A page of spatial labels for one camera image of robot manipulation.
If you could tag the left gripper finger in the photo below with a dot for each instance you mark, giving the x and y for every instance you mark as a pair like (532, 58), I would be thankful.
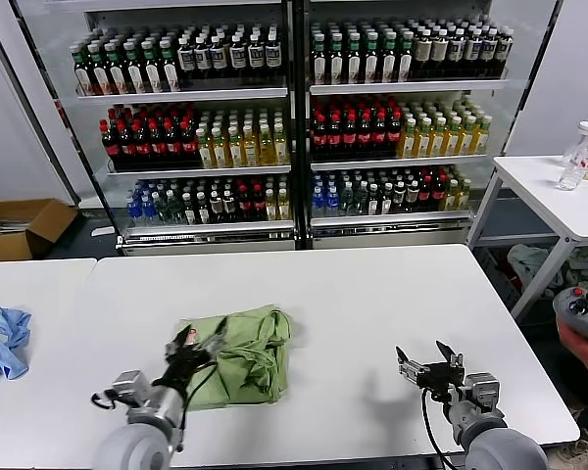
(218, 338)
(179, 345)

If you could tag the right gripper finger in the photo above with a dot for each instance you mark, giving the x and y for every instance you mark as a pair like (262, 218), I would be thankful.
(455, 364)
(410, 373)

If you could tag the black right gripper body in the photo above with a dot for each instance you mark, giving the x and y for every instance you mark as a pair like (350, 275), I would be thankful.
(438, 384)

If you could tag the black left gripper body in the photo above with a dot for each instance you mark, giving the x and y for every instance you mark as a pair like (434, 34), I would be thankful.
(188, 364)

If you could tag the light green polo shirt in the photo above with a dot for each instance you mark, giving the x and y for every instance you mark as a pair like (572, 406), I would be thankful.
(245, 362)

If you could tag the grey handheld remote controller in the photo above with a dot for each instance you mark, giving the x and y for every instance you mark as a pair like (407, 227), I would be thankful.
(580, 311)

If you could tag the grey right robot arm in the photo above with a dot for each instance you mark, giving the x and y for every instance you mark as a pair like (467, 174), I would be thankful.
(495, 445)

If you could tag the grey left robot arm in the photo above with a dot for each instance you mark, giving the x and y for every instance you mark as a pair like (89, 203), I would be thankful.
(142, 440)

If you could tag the pile of grey-green clothes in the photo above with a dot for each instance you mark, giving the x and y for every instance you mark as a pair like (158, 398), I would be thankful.
(529, 264)

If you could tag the person's hand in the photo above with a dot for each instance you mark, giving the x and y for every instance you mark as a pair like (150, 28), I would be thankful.
(585, 352)

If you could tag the small white floor object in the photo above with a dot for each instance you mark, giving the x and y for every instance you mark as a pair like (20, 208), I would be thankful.
(103, 231)

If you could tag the beverage cooler with blue bottles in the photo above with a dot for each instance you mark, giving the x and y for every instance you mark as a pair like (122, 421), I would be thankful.
(196, 196)

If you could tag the crumpled light blue cloth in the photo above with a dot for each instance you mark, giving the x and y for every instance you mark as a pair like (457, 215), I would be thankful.
(5, 352)

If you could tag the beverage cooler with beige-label bottles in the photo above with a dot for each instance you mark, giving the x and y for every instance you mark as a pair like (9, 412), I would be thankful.
(397, 196)

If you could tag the open brown cardboard box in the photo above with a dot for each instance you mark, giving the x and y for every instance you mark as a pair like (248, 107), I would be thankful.
(39, 230)

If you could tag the white side table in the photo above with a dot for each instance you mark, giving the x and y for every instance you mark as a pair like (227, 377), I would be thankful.
(534, 196)

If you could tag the clear bottle red label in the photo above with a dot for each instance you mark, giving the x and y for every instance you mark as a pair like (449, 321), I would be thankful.
(575, 171)

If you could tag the clear bottle white cap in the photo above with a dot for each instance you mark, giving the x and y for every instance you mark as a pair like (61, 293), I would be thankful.
(585, 128)

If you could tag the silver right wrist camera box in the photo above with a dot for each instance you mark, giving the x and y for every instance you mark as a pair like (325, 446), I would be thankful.
(484, 391)

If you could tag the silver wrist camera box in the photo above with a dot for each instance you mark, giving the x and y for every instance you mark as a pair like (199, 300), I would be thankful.
(130, 387)
(484, 391)

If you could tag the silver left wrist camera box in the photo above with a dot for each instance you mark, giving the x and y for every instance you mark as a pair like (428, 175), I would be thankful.
(130, 387)

